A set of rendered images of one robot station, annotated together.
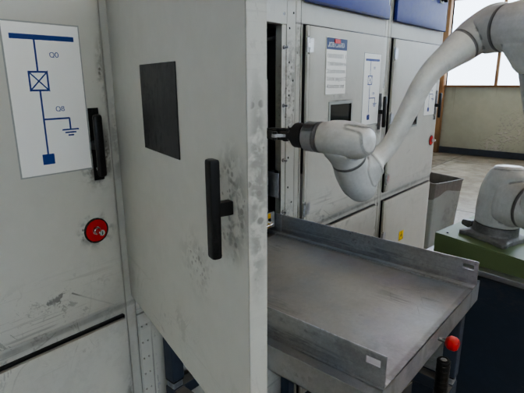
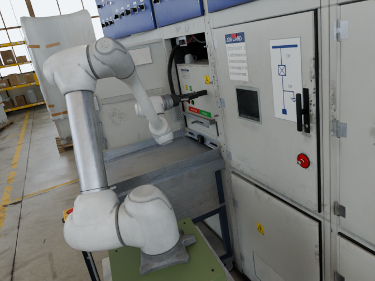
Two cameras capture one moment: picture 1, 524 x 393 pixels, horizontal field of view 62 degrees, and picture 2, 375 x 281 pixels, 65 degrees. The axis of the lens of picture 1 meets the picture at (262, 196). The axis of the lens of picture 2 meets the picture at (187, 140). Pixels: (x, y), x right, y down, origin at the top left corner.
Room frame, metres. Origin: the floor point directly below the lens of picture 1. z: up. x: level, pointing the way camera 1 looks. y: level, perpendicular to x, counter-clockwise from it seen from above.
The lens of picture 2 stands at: (2.11, -1.63, 1.57)
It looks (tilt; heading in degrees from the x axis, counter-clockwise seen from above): 19 degrees down; 116
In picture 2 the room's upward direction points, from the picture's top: 10 degrees counter-clockwise
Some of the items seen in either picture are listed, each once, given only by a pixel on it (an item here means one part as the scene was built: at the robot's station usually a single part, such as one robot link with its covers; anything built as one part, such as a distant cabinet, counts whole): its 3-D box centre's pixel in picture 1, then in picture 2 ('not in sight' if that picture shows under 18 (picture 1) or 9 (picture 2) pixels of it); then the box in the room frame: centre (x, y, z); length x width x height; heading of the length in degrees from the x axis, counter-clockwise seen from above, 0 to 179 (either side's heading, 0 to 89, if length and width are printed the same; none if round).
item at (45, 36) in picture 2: not in sight; (72, 80); (-2.10, 2.59, 1.14); 1.20 x 0.90 x 2.28; 50
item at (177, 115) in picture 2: not in sight; (176, 108); (1.15, 0.22, 1.09); 0.08 x 0.05 x 0.17; 49
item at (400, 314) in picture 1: (315, 292); (154, 165); (1.11, -0.15, 0.82); 0.68 x 0.62 x 0.06; 49
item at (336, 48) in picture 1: (336, 66); (236, 57); (1.76, -0.29, 1.44); 0.15 x 0.01 x 0.21; 139
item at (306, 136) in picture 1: (313, 136); (166, 102); (1.29, -0.15, 1.23); 0.09 x 0.06 x 0.09; 139
